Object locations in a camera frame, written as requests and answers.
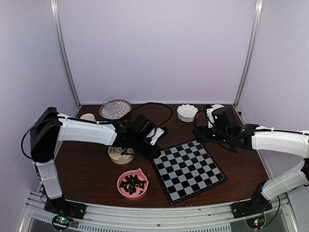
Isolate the white scalloped bowl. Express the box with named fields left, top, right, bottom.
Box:
left=177, top=104, right=198, bottom=123

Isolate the clear glass tumbler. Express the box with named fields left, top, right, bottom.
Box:
left=103, top=97, right=117, bottom=116

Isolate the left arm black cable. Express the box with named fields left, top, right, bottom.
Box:
left=21, top=101, right=174, bottom=160

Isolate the aluminium frame post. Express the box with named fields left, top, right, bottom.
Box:
left=233, top=0, right=264, bottom=108
left=50, top=0, right=81, bottom=108

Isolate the cream bowl with spout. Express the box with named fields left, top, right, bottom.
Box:
left=108, top=146, right=136, bottom=165

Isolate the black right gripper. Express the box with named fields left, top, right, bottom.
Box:
left=193, top=125, right=230, bottom=145

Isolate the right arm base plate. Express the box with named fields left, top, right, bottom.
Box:
left=231, top=198, right=272, bottom=218

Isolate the aluminium frame post right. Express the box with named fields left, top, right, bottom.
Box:
left=233, top=0, right=264, bottom=108

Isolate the white textured ceramic mug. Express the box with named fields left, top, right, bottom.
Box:
left=80, top=113, right=96, bottom=121

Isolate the aluminium front rail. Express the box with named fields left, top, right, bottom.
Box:
left=16, top=191, right=300, bottom=232

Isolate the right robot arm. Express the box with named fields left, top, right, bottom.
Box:
left=193, top=104, right=309, bottom=214

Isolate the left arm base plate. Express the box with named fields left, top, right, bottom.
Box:
left=44, top=197, right=86, bottom=219

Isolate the black chess pieces pile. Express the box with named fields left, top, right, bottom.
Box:
left=120, top=175, right=146, bottom=195

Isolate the small cream bowl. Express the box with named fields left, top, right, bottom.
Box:
left=211, top=104, right=225, bottom=110

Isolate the pink bowl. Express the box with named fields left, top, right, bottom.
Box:
left=117, top=168, right=149, bottom=200

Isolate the patterned saucer plate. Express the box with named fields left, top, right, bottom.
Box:
left=99, top=100, right=132, bottom=120

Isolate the aluminium frame post left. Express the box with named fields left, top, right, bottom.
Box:
left=50, top=0, right=81, bottom=108

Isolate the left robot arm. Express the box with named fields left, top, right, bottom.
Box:
left=30, top=107, right=169, bottom=215

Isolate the black and white chessboard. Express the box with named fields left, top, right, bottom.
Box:
left=152, top=140, right=227, bottom=205

